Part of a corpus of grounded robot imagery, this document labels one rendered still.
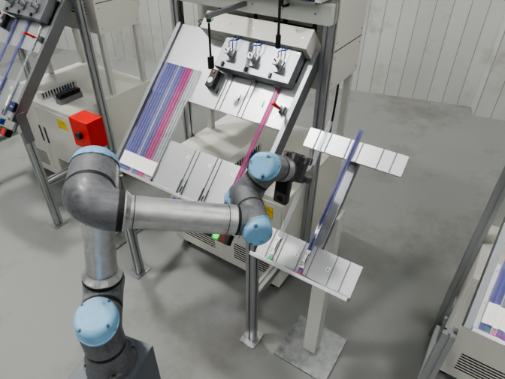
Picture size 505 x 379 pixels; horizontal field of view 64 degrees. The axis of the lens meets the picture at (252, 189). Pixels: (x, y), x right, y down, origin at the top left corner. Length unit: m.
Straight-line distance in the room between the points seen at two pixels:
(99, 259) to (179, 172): 0.60
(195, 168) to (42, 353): 1.12
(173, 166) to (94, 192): 0.79
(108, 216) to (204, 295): 1.34
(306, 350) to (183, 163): 1.01
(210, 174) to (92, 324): 0.70
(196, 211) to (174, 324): 1.22
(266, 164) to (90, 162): 0.42
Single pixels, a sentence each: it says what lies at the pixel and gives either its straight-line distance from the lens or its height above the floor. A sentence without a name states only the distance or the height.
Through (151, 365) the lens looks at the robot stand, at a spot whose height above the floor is 0.48.
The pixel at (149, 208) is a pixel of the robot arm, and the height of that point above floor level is 1.13.
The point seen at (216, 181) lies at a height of 0.79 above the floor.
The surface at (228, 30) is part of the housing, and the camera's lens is 1.73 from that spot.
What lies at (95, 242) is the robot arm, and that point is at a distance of 1.15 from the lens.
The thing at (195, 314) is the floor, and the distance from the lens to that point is 2.12.
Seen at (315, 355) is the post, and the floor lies 0.01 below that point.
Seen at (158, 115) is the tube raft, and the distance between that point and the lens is 1.81.
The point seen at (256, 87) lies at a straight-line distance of 1.64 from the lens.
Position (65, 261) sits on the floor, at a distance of 2.55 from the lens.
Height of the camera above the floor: 1.70
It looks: 37 degrees down
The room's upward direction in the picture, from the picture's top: 1 degrees clockwise
